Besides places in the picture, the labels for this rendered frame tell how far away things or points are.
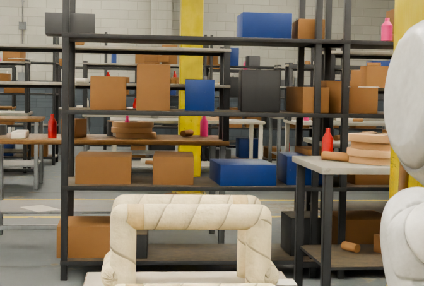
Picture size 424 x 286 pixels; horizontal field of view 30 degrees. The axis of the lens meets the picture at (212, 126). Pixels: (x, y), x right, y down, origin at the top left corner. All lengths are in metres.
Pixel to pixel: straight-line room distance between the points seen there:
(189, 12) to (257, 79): 4.28
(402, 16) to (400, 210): 1.06
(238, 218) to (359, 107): 4.86
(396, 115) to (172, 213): 0.51
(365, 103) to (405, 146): 5.34
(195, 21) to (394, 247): 8.84
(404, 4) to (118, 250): 1.29
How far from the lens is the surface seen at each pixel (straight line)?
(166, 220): 0.97
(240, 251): 1.07
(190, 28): 9.81
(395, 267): 1.07
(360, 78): 5.26
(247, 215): 0.98
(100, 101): 5.56
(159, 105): 5.50
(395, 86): 0.51
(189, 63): 9.79
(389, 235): 1.08
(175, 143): 6.50
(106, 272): 0.99
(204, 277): 1.08
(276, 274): 1.00
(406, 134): 0.49
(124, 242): 0.97
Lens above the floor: 1.36
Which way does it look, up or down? 3 degrees down
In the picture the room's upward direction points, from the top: 1 degrees clockwise
